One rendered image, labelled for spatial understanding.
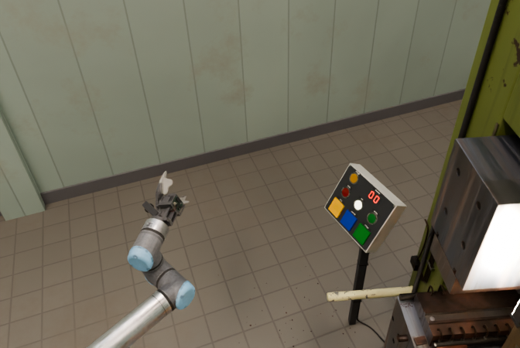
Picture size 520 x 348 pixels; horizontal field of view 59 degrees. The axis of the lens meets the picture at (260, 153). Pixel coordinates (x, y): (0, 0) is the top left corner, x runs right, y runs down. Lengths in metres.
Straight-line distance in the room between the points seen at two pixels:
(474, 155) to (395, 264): 2.00
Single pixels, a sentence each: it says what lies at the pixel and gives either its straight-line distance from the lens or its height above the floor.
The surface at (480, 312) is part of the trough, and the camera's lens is 2.15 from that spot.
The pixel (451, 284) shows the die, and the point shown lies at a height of 1.32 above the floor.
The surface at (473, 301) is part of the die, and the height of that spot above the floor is 0.99.
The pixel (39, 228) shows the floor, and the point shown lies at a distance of 4.05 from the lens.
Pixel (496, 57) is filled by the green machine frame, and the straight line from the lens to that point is 1.67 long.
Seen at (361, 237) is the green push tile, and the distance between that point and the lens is 2.24.
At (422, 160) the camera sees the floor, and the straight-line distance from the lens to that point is 4.34.
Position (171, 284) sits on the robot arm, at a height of 1.34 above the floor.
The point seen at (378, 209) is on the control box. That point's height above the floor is 1.14.
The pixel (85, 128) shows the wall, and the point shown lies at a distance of 3.80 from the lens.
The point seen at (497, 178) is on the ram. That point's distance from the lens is 1.50.
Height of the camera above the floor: 2.68
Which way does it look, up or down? 39 degrees down
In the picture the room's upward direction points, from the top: 2 degrees counter-clockwise
